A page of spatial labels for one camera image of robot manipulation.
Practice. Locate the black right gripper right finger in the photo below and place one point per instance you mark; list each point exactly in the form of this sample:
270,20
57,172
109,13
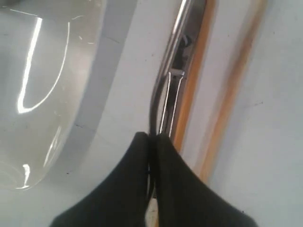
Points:
183,199

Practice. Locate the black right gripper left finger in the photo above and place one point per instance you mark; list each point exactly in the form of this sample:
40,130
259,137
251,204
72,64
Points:
121,200

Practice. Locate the wooden chopstick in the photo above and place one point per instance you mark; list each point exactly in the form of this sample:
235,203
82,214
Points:
225,102
192,73

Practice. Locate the stainless steel table knife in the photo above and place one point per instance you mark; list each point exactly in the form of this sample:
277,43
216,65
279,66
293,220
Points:
174,69

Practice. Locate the white square plate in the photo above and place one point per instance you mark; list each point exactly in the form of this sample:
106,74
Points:
52,54

